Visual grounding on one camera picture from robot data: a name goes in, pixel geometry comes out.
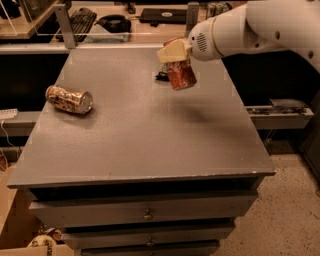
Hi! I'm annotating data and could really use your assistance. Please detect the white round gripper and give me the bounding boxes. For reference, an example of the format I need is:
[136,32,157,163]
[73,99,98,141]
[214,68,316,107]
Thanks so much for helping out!
[157,18,222,63]

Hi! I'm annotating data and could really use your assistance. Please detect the red coke can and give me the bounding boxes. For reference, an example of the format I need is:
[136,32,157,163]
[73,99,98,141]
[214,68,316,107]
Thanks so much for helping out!
[162,36,198,91]

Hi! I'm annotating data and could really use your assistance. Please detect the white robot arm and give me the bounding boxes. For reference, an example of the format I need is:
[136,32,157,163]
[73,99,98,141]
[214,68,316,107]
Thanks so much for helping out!
[158,0,320,72]

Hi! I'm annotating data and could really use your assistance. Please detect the brown patterned drink can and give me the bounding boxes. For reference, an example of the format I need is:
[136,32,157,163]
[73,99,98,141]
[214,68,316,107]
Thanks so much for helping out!
[45,85,93,114]

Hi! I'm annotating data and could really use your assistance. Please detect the black snack bar wrapper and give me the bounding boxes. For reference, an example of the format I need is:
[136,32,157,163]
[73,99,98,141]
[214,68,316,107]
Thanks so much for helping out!
[155,65,169,82]

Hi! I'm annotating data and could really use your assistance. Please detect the black laptop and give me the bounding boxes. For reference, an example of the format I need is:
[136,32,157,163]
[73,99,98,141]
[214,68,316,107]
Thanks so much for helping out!
[139,8,187,24]

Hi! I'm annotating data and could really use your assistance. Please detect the group of small bottles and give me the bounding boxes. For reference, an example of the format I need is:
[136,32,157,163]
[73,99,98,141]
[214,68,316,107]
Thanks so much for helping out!
[206,2,233,18]

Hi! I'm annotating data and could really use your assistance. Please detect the black headphones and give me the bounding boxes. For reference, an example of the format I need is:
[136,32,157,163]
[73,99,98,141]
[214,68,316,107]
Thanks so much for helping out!
[97,14,131,33]

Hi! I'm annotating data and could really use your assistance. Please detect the black computer keyboard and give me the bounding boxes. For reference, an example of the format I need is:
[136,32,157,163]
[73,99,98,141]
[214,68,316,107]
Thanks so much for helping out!
[69,7,97,42]

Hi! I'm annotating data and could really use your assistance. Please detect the grey drawer cabinet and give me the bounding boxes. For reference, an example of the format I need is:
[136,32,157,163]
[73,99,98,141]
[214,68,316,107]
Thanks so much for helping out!
[7,45,277,256]

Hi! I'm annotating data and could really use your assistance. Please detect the top grey drawer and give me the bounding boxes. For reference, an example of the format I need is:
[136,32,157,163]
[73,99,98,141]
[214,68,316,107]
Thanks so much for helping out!
[30,190,258,228]

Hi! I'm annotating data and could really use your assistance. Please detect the grey drawer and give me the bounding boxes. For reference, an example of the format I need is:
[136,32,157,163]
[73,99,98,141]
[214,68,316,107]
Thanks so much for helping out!
[62,220,235,249]
[30,190,258,228]
[80,240,219,256]

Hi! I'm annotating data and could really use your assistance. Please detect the white power strip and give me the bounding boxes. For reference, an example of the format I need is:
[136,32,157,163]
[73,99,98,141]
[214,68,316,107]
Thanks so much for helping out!
[0,109,18,120]

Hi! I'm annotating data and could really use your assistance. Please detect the middle grey drawer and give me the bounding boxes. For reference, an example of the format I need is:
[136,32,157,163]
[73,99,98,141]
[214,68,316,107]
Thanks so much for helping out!
[62,220,235,249]

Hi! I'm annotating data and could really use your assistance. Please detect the bottom grey drawer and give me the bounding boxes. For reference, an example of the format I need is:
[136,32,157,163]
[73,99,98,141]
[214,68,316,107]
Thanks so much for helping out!
[80,240,219,256]

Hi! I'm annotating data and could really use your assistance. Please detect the cardboard box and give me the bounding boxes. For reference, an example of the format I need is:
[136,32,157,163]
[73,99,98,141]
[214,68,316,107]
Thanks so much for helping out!
[0,166,75,256]

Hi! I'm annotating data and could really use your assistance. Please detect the right grey metal post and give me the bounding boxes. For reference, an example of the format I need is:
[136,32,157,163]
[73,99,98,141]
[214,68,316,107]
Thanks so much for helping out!
[184,1,199,43]

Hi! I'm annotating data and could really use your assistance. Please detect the grey metal post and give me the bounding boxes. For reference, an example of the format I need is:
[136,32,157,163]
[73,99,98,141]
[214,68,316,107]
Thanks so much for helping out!
[53,3,77,49]
[184,1,199,43]

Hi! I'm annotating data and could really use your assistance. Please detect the grey metal rail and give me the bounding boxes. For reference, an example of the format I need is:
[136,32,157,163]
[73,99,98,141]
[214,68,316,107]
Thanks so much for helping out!
[246,99,314,130]

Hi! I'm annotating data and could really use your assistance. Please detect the left grey metal post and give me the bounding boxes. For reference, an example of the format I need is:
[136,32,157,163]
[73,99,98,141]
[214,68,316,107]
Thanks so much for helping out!
[53,3,77,49]

